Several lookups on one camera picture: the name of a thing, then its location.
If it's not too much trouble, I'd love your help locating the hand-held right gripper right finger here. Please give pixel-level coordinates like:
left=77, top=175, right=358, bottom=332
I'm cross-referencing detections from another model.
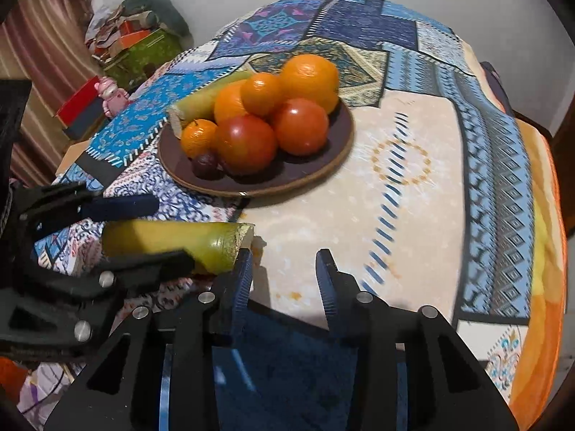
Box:
left=316, top=248, right=517, bottom=431

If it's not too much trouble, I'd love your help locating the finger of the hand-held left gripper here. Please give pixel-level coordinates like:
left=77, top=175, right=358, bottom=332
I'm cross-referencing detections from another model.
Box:
left=33, top=249, right=196, bottom=290
left=18, top=182, right=161, bottom=235

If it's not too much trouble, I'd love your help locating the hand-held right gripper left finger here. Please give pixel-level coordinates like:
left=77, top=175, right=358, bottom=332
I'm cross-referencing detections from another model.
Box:
left=42, top=248, right=254, bottom=431

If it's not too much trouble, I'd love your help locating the sugarcane piece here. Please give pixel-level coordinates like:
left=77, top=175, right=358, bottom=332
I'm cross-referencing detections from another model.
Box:
left=168, top=70, right=252, bottom=139
left=101, top=221, right=255, bottom=275

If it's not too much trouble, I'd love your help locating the dark red date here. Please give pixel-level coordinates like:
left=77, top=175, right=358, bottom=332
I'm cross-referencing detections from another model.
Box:
left=192, top=152, right=222, bottom=179

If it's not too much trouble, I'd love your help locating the small mandarin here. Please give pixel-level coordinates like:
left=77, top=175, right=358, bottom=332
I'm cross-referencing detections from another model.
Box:
left=180, top=119, right=219, bottom=159
left=239, top=73, right=285, bottom=117

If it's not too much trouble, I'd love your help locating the purple-brown plate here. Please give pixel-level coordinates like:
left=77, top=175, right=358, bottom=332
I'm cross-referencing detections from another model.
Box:
left=157, top=94, right=355, bottom=197

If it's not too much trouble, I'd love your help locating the red tomato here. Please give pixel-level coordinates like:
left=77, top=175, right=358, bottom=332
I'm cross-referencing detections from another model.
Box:
left=271, top=98, right=330, bottom=156
left=213, top=115, right=278, bottom=176

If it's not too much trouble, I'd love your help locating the large orange with sticker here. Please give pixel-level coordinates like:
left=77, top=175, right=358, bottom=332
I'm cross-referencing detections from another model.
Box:
left=279, top=54, right=340, bottom=115

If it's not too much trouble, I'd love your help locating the black box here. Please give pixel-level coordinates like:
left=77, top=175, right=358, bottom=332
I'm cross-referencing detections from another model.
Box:
left=63, top=108, right=107, bottom=141

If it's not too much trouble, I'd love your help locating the pink plush toy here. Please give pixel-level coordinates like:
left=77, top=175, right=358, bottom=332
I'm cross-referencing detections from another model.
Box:
left=96, top=76, right=129, bottom=117

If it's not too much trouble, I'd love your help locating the red box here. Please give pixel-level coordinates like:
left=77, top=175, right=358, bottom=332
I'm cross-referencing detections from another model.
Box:
left=56, top=76, right=102, bottom=126

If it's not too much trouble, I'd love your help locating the patchwork tablecloth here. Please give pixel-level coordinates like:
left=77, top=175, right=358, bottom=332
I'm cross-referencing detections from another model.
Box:
left=33, top=0, right=537, bottom=431

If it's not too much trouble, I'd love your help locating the green box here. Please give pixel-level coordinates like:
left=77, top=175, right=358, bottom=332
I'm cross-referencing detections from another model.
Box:
left=101, top=29, right=183, bottom=91

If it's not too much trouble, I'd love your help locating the orange box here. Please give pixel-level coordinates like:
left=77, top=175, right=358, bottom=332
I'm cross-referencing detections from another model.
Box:
left=119, top=20, right=151, bottom=48

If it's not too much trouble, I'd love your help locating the pile of papers and bags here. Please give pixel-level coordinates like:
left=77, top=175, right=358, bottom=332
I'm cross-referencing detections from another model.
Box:
left=85, top=4, right=153, bottom=60

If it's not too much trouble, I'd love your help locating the striped brown curtain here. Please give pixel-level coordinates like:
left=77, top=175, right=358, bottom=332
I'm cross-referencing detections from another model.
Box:
left=0, top=0, right=104, bottom=185

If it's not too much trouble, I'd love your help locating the grey long pillow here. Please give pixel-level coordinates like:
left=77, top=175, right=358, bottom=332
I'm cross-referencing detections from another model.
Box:
left=121, top=0, right=192, bottom=39

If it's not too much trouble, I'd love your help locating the orange blanket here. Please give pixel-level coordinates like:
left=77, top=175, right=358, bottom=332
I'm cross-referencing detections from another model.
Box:
left=451, top=117, right=567, bottom=418

